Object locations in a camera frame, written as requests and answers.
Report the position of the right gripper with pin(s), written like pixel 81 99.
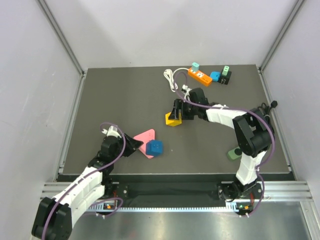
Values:
pixel 179 104

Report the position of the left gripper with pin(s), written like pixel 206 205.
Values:
pixel 131 145

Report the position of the yellow cube plug adapter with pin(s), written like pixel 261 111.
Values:
pixel 172 122

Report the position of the pink triangular socket adapter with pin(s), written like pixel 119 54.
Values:
pixel 145 137

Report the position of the blue cube plug adapter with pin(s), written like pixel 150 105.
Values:
pixel 154 148

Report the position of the green power strip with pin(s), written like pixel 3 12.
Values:
pixel 234 154

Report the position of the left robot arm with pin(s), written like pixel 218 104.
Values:
pixel 56 216

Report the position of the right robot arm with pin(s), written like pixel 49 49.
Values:
pixel 253 133

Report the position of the blue rounded plug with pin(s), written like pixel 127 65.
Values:
pixel 215 76

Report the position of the black socket block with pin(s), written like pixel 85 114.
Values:
pixel 224 79

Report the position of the orange power strip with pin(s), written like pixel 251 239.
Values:
pixel 200 77

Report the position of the teal charger on orange strip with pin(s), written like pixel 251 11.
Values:
pixel 195 67

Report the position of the mint green charger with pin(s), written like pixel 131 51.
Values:
pixel 225 70

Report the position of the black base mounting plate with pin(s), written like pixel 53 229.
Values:
pixel 216 191

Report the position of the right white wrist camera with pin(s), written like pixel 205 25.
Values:
pixel 186 91

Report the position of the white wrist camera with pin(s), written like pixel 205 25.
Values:
pixel 186 91
pixel 112 131

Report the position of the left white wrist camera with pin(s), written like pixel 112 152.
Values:
pixel 112 131

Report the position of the white slotted cable duct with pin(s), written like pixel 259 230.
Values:
pixel 227 207

